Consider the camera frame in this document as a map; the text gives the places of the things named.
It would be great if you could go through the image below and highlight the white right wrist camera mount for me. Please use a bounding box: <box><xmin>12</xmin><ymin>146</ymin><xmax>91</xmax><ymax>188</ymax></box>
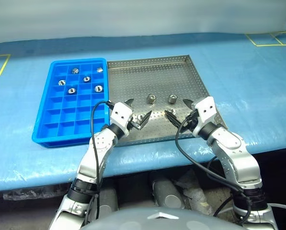
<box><xmin>192</xmin><ymin>96</ymin><xmax>217</xmax><ymax>125</ymax></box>

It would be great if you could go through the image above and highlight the crumpled white plastic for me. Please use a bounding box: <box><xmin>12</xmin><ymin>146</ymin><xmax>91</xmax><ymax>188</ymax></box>
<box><xmin>173</xmin><ymin>169</ymin><xmax>214</xmax><ymax>215</ymax></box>

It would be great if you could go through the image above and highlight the grey robot torso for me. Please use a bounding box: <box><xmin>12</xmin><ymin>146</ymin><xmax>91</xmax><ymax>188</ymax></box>
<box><xmin>80</xmin><ymin>207</ymin><xmax>244</xmax><ymax>230</ymax></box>

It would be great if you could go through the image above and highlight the blue plastic table cover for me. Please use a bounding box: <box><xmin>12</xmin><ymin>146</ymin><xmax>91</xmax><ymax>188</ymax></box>
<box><xmin>0</xmin><ymin>31</ymin><xmax>286</xmax><ymax>193</ymax></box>

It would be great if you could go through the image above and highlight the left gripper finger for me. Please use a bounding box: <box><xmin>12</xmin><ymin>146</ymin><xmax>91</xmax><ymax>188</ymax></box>
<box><xmin>138</xmin><ymin>110</ymin><xmax>153</xmax><ymax>130</ymax></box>
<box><xmin>123</xmin><ymin>98</ymin><xmax>135</xmax><ymax>109</ymax></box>

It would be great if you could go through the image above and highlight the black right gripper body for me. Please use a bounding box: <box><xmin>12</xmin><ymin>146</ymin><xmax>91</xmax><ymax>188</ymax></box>
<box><xmin>180</xmin><ymin>109</ymin><xmax>201</xmax><ymax>132</ymax></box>

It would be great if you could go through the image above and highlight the perforated metal tray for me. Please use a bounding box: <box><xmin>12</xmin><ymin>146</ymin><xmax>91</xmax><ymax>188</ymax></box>
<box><xmin>106</xmin><ymin>55</ymin><xmax>228</xmax><ymax>147</ymax></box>

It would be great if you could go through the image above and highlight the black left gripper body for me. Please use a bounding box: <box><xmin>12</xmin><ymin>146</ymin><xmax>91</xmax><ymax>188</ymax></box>
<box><xmin>128</xmin><ymin>119</ymin><xmax>144</xmax><ymax>132</ymax></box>

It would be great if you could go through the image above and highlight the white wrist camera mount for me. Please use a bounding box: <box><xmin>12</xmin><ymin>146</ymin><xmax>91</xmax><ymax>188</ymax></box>
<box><xmin>192</xmin><ymin>96</ymin><xmax>217</xmax><ymax>125</ymax></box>
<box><xmin>110</xmin><ymin>102</ymin><xmax>135</xmax><ymax>136</ymax></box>

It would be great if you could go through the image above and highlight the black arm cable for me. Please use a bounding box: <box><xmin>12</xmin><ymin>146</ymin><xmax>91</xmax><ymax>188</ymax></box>
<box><xmin>90</xmin><ymin>100</ymin><xmax>114</xmax><ymax>220</ymax></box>
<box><xmin>175</xmin><ymin>111</ymin><xmax>252</xmax><ymax>226</ymax></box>

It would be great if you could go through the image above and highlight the grey rounded cylinder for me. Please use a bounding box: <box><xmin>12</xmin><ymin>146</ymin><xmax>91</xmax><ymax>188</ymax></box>
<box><xmin>151</xmin><ymin>177</ymin><xmax>184</xmax><ymax>209</ymax></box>
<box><xmin>98</xmin><ymin>188</ymin><xmax>119</xmax><ymax>219</ymax></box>

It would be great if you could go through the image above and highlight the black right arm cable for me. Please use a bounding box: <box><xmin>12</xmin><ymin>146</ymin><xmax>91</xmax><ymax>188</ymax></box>
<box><xmin>175</xmin><ymin>111</ymin><xmax>252</xmax><ymax>226</ymax></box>

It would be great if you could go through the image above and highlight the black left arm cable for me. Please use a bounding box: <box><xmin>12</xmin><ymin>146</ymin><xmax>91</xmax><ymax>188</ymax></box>
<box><xmin>90</xmin><ymin>100</ymin><xmax>114</xmax><ymax>220</ymax></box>

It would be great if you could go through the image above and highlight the blue compartment tray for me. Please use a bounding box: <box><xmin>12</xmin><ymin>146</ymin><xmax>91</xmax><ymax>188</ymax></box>
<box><xmin>31</xmin><ymin>57</ymin><xmax>111</xmax><ymax>149</ymax></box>

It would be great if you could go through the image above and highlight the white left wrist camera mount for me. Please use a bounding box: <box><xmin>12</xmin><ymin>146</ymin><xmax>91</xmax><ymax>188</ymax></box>
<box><xmin>110</xmin><ymin>102</ymin><xmax>135</xmax><ymax>136</ymax></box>

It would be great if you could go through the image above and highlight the yellow tape marking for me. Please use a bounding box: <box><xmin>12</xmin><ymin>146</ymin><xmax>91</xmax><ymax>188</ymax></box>
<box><xmin>0</xmin><ymin>54</ymin><xmax>11</xmax><ymax>77</ymax></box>
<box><xmin>245</xmin><ymin>31</ymin><xmax>286</xmax><ymax>47</ymax></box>

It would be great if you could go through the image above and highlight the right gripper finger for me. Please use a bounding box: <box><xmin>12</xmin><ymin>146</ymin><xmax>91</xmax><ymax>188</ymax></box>
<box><xmin>182</xmin><ymin>98</ymin><xmax>195</xmax><ymax>111</ymax></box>
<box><xmin>164</xmin><ymin>109</ymin><xmax>184</xmax><ymax>129</ymax></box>

